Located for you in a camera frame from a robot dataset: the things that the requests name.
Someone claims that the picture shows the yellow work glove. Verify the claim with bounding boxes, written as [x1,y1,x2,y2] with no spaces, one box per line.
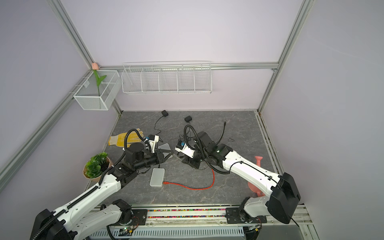
[108,129,144,148]

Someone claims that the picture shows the small white mesh basket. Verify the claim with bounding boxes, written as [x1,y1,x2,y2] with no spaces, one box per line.
[74,70,122,111]

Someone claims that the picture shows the green potted plant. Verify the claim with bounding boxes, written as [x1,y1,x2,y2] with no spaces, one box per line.
[83,152,113,182]

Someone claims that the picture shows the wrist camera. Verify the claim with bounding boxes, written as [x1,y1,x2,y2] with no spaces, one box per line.
[145,135,160,153]
[175,140,195,158]

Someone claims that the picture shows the artificial pink tulip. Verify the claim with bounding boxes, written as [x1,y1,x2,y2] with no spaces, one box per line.
[92,63,107,97]

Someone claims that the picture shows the pink watering can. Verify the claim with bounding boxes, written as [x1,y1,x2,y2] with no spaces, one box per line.
[247,155,266,199]

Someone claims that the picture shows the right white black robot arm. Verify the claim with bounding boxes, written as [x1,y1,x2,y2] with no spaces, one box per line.
[175,132,301,224]

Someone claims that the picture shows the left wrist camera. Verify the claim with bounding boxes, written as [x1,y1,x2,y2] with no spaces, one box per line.
[145,135,160,153]

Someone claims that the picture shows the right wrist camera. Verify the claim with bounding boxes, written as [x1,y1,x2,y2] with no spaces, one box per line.
[175,140,195,158]

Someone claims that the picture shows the red ethernet cable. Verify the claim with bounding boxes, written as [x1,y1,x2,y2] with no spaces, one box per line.
[163,168,216,191]

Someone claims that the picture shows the black ethernet cable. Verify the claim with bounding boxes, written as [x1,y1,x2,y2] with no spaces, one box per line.
[214,120,228,146]

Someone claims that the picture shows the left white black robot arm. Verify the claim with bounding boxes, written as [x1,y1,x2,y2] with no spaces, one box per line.
[30,135,174,240]

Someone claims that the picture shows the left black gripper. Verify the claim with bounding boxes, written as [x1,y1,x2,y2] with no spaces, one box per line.
[134,148,173,171]

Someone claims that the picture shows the long white wire basket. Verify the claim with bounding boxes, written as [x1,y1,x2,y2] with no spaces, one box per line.
[122,61,213,94]

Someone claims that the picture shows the white network switch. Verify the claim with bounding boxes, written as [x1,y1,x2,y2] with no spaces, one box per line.
[158,144,171,151]
[150,168,165,188]

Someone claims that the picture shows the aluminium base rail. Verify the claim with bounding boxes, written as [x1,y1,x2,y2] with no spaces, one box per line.
[71,206,319,240]

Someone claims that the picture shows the black power adapter cable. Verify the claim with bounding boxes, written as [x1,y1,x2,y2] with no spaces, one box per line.
[152,109,170,142]
[179,115,193,142]

